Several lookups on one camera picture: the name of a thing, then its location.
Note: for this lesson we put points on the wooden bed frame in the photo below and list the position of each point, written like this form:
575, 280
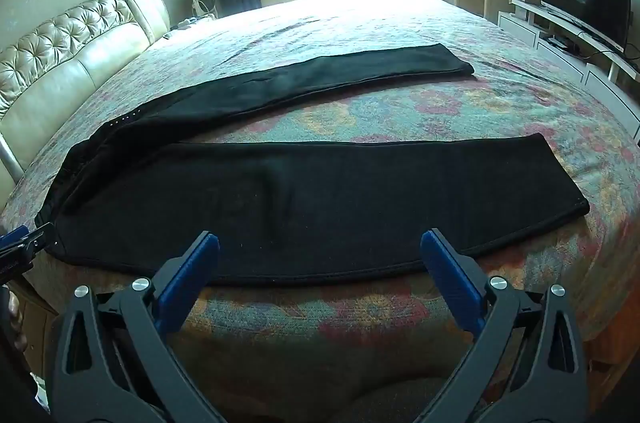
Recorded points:
615, 343

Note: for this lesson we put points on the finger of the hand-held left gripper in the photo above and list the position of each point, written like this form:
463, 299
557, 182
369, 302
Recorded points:
20, 245

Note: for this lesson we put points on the floral bedspread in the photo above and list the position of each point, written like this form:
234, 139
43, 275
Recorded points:
400, 113

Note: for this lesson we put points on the cream tufted leather headboard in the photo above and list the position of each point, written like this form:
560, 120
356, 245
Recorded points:
60, 63

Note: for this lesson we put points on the black pants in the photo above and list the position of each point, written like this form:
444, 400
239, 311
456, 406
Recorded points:
300, 203

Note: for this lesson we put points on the white television stand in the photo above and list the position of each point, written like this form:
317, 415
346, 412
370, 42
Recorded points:
565, 58

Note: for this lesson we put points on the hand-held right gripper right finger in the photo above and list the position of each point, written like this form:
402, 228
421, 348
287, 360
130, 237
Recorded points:
447, 275

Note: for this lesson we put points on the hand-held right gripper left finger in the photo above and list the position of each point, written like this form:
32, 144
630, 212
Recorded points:
192, 275

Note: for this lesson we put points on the small black set-top box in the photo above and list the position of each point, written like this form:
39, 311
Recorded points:
558, 41

